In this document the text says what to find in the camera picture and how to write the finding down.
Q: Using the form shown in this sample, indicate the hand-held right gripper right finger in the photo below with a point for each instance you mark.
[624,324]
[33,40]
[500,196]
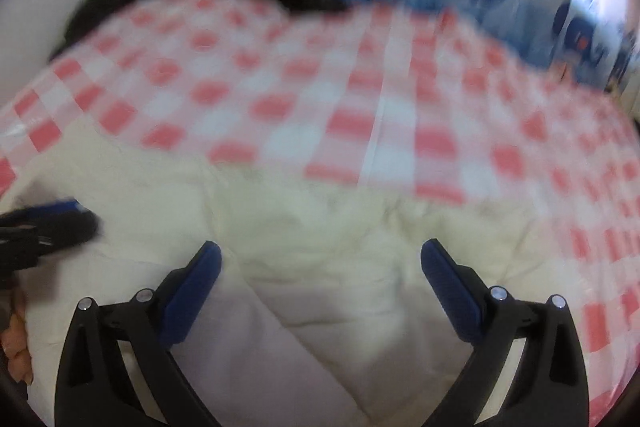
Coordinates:
[450,294]

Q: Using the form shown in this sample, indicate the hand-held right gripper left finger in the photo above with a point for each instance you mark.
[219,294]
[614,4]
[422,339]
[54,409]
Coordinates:
[192,294]

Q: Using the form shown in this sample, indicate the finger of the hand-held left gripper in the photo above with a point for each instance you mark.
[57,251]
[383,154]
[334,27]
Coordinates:
[70,232]
[55,208]

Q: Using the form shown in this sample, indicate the cream quilted jacket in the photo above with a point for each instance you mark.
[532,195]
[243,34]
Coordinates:
[325,232]

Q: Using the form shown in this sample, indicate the person's left hand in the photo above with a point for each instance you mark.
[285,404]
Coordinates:
[15,342]

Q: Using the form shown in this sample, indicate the pink checkered bed sheet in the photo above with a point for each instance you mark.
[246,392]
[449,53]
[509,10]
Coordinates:
[300,97]

